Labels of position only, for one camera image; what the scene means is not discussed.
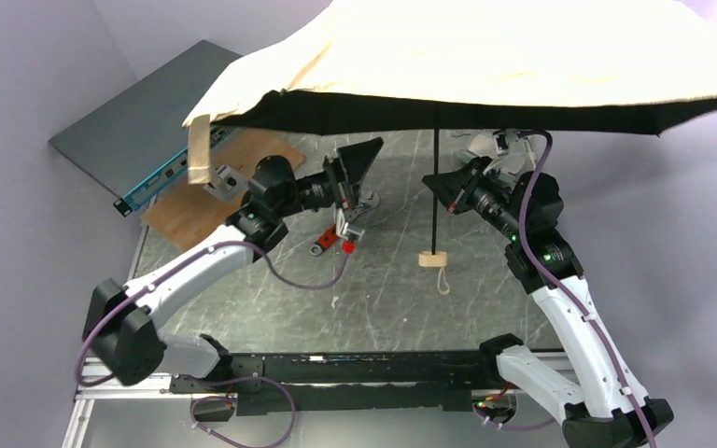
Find beige umbrella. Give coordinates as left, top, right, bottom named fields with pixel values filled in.
left=183, top=0, right=717, bottom=297

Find grey blue network switch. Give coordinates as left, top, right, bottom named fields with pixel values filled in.
left=49, top=40, right=240, bottom=217

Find mint green umbrella case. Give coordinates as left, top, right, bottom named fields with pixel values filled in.
left=467, top=130, right=537, bottom=185

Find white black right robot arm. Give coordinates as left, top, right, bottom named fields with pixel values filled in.
left=423, top=166, right=674, bottom=447

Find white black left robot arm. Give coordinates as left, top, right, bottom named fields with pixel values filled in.
left=74, top=137, right=384, bottom=386

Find wooden board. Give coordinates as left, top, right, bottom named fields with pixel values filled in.
left=141, top=128, right=307, bottom=252

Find red handled adjustable wrench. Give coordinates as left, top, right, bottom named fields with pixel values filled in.
left=309, top=191, right=381, bottom=257

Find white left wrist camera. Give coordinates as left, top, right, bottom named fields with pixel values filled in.
left=334, top=206, right=365, bottom=255

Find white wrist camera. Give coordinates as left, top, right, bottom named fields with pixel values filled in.
left=334, top=206, right=365, bottom=255
left=491, top=131, right=537, bottom=176

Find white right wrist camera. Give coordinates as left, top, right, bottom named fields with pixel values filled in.
left=491, top=131, right=537, bottom=176

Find metal switch stand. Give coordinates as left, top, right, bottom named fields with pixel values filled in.
left=203, top=165, right=248, bottom=203

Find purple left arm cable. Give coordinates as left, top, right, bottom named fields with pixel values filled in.
left=74, top=239, right=354, bottom=448

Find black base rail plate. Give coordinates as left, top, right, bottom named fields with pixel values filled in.
left=170, top=349, right=506, bottom=416

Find aluminium frame rails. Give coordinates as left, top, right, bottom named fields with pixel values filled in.
left=61, top=138, right=641, bottom=448

